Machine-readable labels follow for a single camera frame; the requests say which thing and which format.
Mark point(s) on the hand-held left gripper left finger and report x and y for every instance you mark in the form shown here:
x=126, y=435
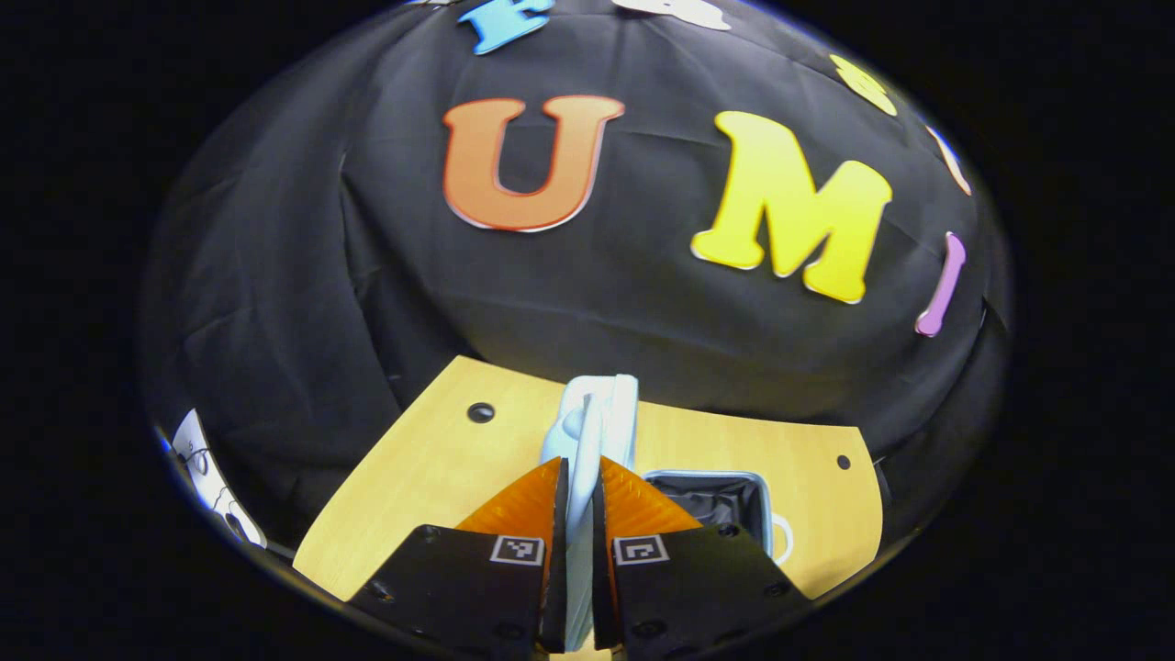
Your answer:
x=555, y=569

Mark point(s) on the white panel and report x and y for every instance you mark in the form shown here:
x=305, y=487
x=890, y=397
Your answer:
x=207, y=477

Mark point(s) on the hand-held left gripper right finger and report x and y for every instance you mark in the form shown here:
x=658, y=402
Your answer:
x=601, y=578

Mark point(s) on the light blue suitcase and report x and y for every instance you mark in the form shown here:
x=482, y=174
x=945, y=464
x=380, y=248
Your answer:
x=597, y=413

